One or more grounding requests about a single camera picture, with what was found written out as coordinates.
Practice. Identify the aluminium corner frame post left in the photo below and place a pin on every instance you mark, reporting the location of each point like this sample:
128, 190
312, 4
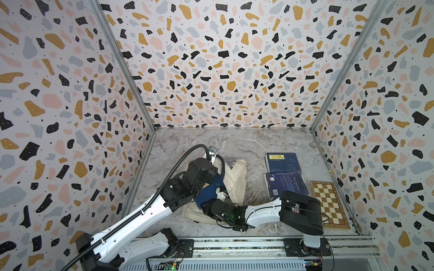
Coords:
118, 56

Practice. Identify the dark blue thin book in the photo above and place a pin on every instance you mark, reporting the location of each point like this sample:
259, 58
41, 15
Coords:
288, 181
210, 191

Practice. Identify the blue Little Prince book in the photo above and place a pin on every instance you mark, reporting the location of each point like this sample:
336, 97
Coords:
281, 162

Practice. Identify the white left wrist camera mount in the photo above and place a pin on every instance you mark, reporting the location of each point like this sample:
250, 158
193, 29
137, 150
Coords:
213, 151

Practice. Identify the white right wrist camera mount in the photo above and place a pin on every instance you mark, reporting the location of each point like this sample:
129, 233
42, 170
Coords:
222, 196

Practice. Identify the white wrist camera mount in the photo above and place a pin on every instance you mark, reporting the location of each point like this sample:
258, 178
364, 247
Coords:
213, 151
222, 196

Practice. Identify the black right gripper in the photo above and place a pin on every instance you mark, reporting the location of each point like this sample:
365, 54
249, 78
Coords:
208, 207

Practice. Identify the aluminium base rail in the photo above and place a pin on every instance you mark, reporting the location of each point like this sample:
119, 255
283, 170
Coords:
337, 253

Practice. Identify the wooden chessboard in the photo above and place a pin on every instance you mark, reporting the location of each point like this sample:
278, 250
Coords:
331, 206

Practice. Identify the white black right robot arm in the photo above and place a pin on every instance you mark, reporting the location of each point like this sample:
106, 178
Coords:
297, 211

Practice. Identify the beige canvas floral tote bag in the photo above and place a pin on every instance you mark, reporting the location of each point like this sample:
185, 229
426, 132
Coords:
235, 180

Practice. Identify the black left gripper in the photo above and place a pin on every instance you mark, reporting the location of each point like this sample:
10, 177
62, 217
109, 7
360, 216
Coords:
213, 174

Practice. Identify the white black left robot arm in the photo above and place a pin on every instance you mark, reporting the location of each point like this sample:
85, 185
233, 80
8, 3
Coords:
135, 220

